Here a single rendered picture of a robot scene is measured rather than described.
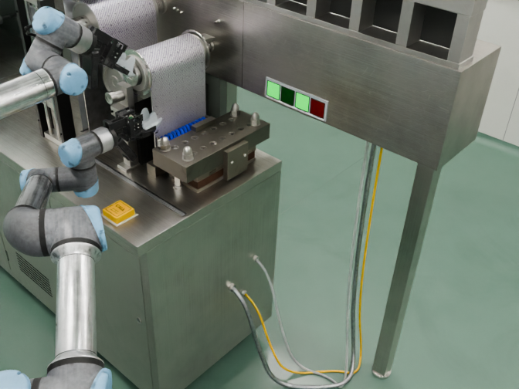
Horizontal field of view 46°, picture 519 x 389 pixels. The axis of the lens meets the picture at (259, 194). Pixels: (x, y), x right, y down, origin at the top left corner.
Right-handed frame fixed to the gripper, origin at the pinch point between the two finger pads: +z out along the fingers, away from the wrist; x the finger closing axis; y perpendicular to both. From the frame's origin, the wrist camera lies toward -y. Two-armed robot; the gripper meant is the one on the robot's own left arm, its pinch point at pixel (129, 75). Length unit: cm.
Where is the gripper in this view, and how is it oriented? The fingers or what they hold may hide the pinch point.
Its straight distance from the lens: 194.2
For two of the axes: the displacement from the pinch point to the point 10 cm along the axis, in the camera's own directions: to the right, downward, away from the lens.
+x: -7.5, -4.1, 5.3
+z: 4.9, 2.0, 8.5
